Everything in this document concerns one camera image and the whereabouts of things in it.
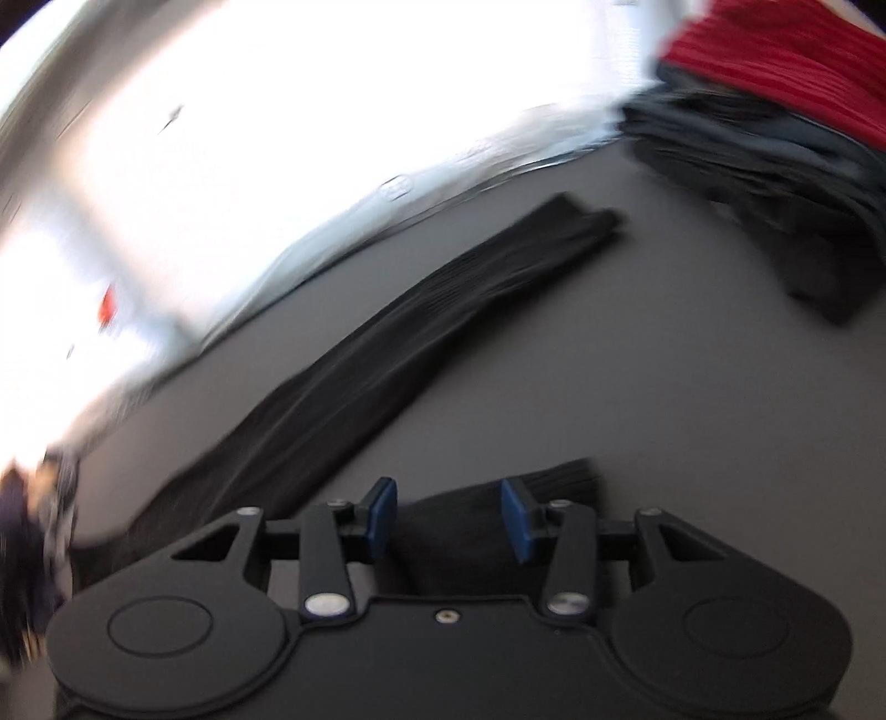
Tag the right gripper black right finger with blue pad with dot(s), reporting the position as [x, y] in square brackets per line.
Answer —
[572, 545]

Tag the long black garment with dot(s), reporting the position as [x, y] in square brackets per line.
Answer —
[303, 433]

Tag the pile of mixed unfolded clothes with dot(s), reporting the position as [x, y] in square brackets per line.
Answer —
[38, 515]

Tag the stack of folded dark clothes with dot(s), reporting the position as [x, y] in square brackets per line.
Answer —
[811, 197]

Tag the folded red garment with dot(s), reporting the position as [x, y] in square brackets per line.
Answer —
[800, 55]

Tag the white printed carrot curtain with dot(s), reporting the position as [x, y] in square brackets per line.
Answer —
[170, 168]

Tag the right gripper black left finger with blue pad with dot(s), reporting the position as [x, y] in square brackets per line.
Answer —
[323, 543]

